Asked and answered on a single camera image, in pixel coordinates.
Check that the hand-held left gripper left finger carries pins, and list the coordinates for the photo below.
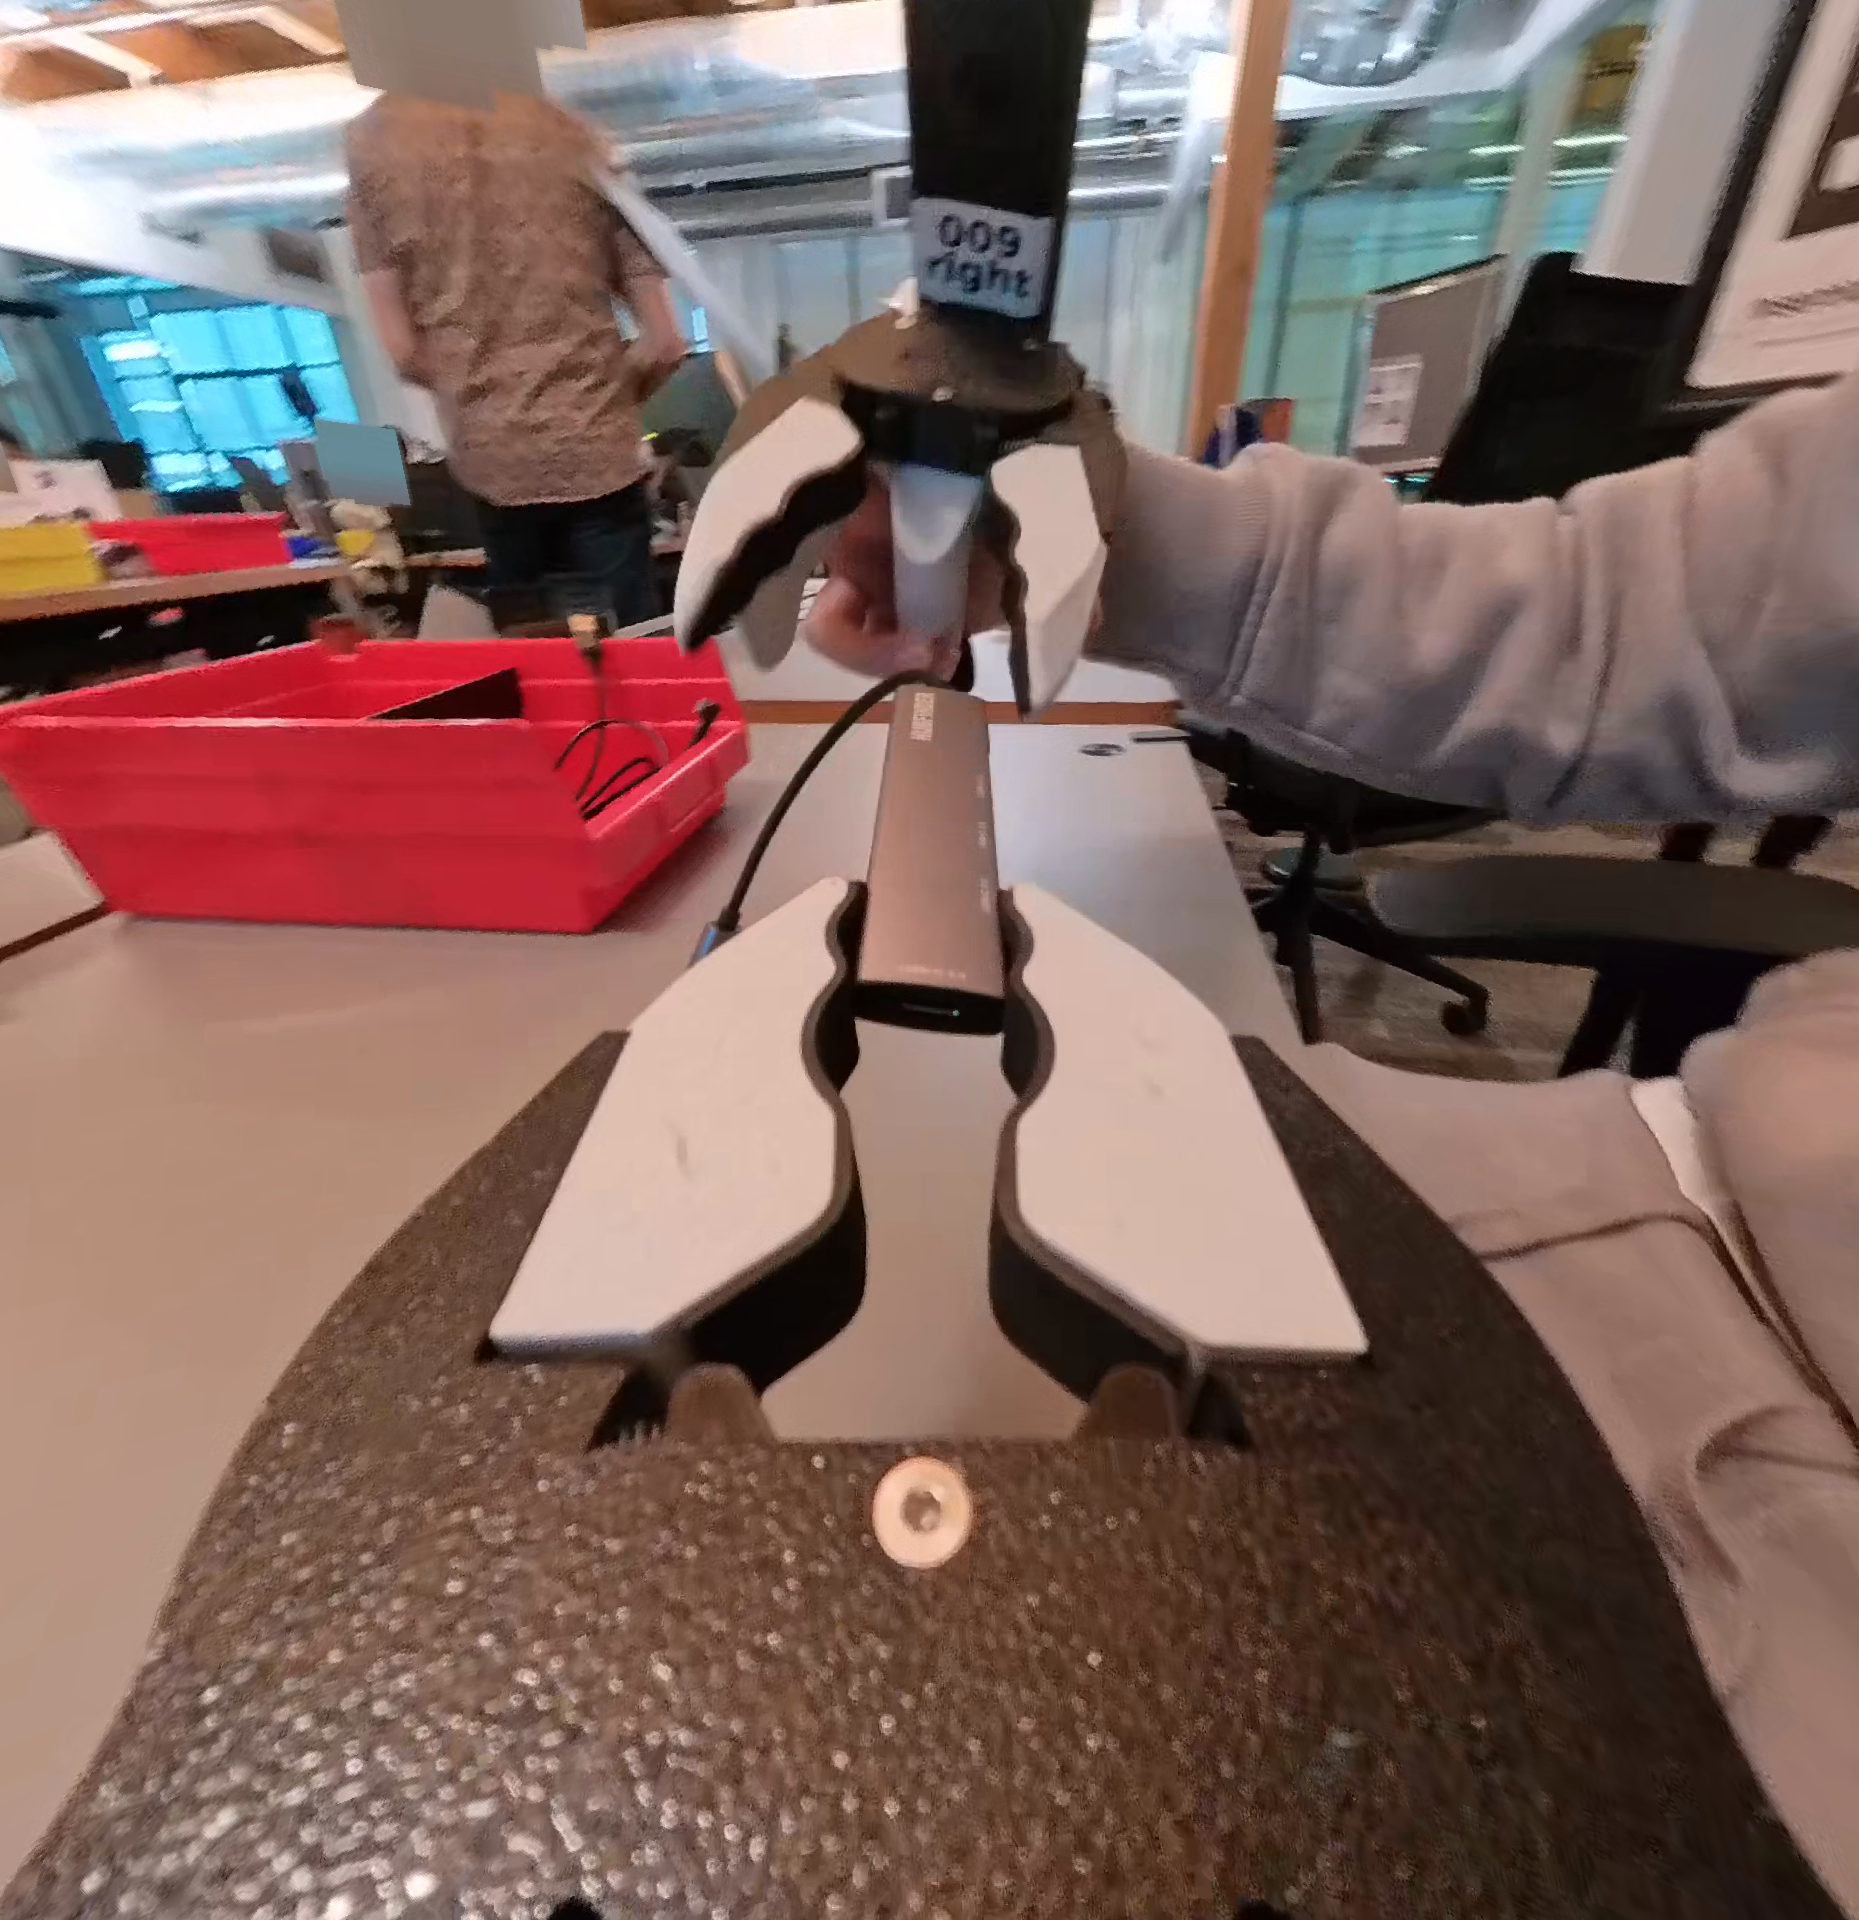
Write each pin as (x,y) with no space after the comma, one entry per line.
(689,1153)

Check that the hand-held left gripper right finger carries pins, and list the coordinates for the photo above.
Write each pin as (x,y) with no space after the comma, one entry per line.
(1166,1172)

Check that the black swivel chair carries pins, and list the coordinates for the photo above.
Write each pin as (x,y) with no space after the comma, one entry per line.
(1351,867)

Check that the yellow plastic bin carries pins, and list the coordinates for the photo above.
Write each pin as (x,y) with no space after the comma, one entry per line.
(27,556)

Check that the person's grey hoodie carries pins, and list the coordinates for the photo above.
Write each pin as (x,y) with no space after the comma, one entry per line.
(1802,1144)

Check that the shallow red bin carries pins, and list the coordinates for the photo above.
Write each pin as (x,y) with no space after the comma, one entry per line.
(192,541)

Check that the person's right hand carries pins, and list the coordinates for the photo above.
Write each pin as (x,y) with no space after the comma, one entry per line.
(857,601)

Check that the grey noticeboard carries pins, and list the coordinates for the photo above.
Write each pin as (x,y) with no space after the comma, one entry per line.
(1430,363)

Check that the grey USB hub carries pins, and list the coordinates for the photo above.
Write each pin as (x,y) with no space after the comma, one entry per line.
(938,867)

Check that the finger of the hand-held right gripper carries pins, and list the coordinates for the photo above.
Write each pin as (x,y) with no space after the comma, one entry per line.
(764,495)
(1056,556)

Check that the person's right forearm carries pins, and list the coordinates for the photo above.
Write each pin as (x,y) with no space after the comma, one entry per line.
(1471,601)

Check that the person's grey trousers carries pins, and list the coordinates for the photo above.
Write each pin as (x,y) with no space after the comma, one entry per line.
(1620,1275)

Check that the black bin divider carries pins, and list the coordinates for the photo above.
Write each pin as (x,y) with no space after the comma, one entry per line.
(456,699)

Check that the black and white wall poster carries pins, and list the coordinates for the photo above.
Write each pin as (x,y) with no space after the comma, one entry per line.
(1802,197)

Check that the red plastic bin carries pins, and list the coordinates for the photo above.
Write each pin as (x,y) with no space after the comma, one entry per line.
(345,838)

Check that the wooden post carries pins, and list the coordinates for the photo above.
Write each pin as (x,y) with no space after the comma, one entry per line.
(1246,226)

